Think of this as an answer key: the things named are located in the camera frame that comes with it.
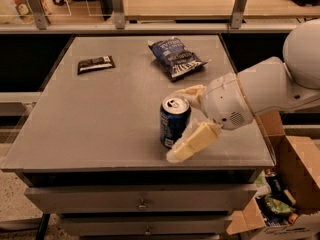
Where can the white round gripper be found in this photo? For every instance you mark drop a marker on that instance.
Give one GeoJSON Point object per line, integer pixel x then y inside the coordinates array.
{"type": "Point", "coordinates": [224, 101]}

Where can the blue pepsi can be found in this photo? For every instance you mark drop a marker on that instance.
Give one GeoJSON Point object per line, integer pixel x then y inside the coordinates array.
{"type": "Point", "coordinates": [175, 114]}

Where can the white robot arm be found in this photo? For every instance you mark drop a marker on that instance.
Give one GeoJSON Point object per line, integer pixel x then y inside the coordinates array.
{"type": "Point", "coordinates": [285, 84]}

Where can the blue chip bag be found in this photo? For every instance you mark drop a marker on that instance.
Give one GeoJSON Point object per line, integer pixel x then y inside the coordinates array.
{"type": "Point", "coordinates": [175, 57]}

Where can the green snack bag in box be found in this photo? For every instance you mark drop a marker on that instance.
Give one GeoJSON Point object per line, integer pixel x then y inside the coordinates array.
{"type": "Point", "coordinates": [278, 207]}

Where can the grey lower drawer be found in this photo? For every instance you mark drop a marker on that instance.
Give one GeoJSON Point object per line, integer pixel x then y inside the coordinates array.
{"type": "Point", "coordinates": [146, 225]}

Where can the grey drawer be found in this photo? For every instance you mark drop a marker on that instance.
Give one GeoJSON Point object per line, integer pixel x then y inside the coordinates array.
{"type": "Point", "coordinates": [146, 225]}
{"type": "Point", "coordinates": [141, 198]}

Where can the dark brown snack packet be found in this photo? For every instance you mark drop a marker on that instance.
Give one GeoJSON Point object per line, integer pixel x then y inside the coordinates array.
{"type": "Point", "coordinates": [94, 64]}

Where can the cardboard box with snacks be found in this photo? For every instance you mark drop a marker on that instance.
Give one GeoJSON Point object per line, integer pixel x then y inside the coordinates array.
{"type": "Point", "coordinates": [298, 165]}

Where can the grey upper drawer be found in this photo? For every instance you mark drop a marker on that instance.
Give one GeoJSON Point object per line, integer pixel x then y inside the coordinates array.
{"type": "Point", "coordinates": [141, 198]}

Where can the right metal bracket post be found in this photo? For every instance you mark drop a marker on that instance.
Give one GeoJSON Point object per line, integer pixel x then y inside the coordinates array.
{"type": "Point", "coordinates": [236, 18]}

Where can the metal bracket post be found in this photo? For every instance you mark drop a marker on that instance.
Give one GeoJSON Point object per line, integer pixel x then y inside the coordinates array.
{"type": "Point", "coordinates": [236, 18]}
{"type": "Point", "coordinates": [39, 14]}
{"type": "Point", "coordinates": [119, 16]}

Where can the middle metal bracket post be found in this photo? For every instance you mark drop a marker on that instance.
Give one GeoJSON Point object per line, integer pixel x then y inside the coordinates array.
{"type": "Point", "coordinates": [119, 16]}

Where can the left metal bracket post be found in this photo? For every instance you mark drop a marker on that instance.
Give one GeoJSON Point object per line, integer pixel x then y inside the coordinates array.
{"type": "Point", "coordinates": [39, 14]}

